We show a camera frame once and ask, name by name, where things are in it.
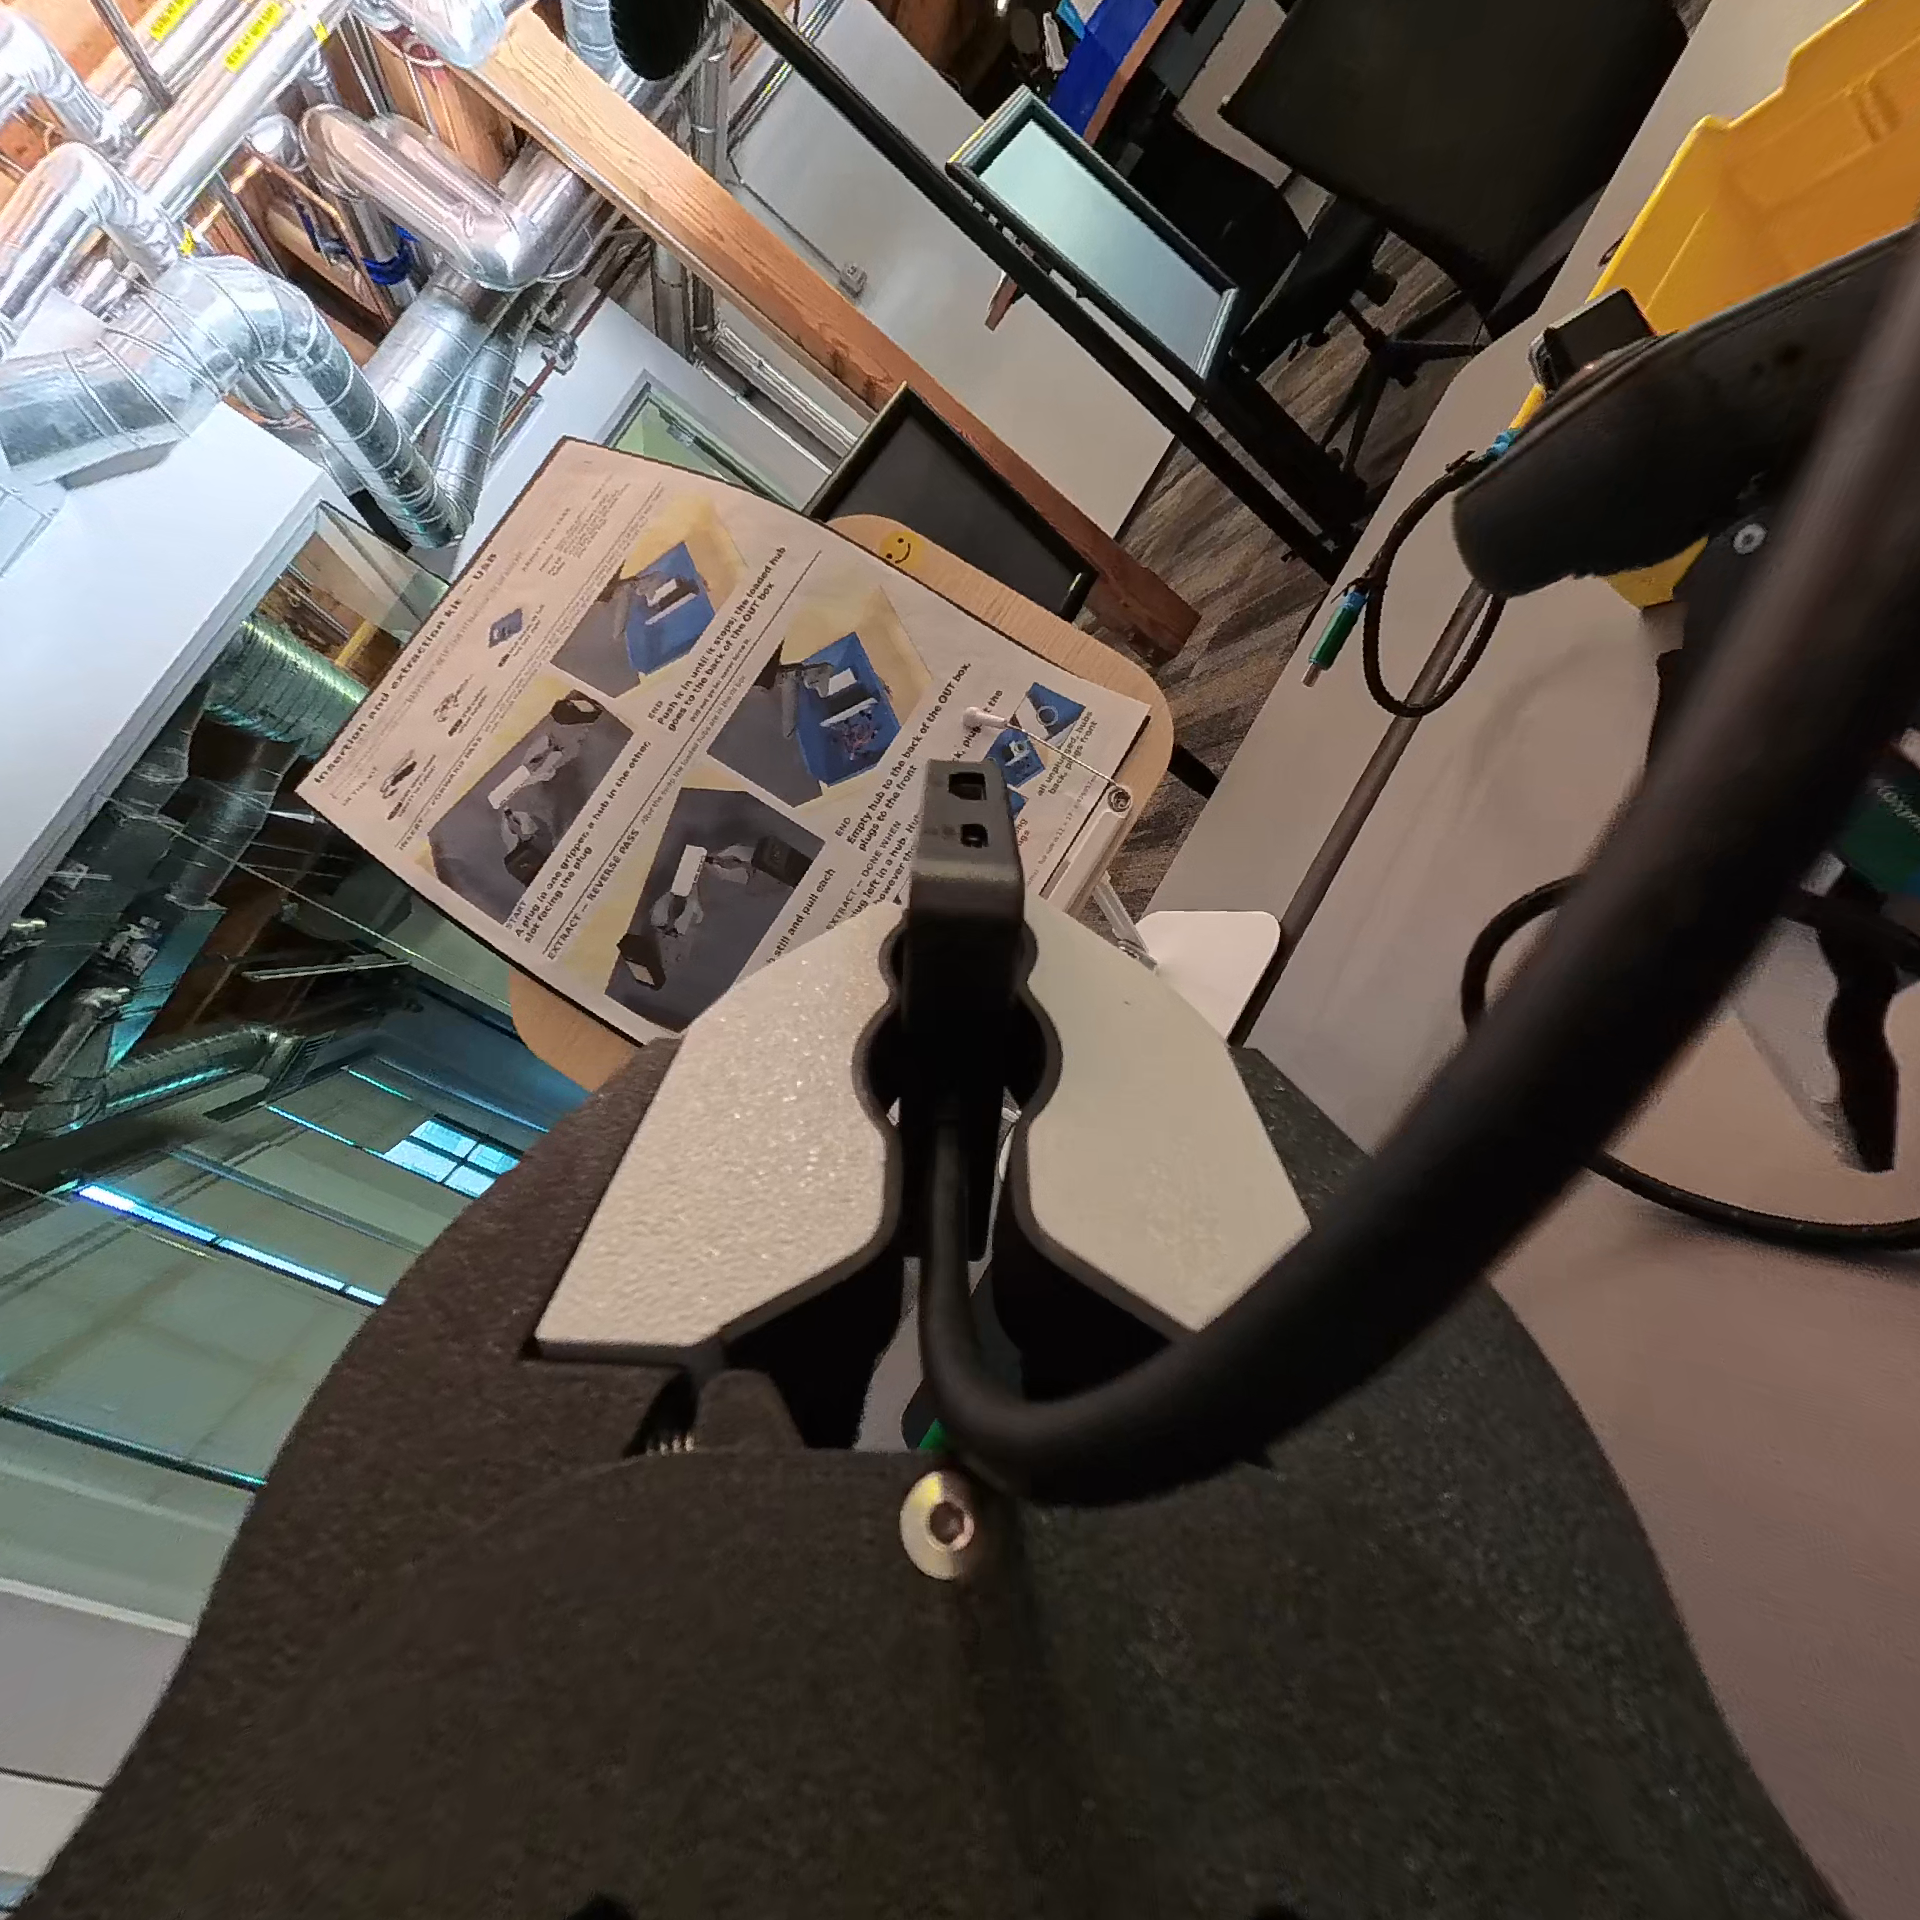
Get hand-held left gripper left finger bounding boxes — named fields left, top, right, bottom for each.
left=537, top=918, right=901, bottom=1367

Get instruction sheet on stand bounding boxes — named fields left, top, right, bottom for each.
left=509, top=511, right=1179, bottom=1096

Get thin braided cable green plugs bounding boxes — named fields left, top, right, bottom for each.
left=1307, top=446, right=1513, bottom=722

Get white stand base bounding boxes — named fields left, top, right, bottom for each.
left=1138, top=912, right=1286, bottom=1040

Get black usb hub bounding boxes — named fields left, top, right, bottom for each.
left=913, top=760, right=1040, bottom=1128

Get yellow plastic bin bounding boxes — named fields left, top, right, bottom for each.
left=1515, top=0, right=1920, bottom=616

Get silver ventilation duct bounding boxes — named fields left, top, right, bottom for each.
left=0, top=256, right=450, bottom=559
left=302, top=105, right=602, bottom=301

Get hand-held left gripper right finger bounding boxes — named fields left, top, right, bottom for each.
left=1005, top=902, right=1312, bottom=1335

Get black usb hub lead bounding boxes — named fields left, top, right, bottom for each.
left=917, top=226, right=1920, bottom=1511

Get printed instruction sheet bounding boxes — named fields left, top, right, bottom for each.
left=302, top=441, right=1155, bottom=1040

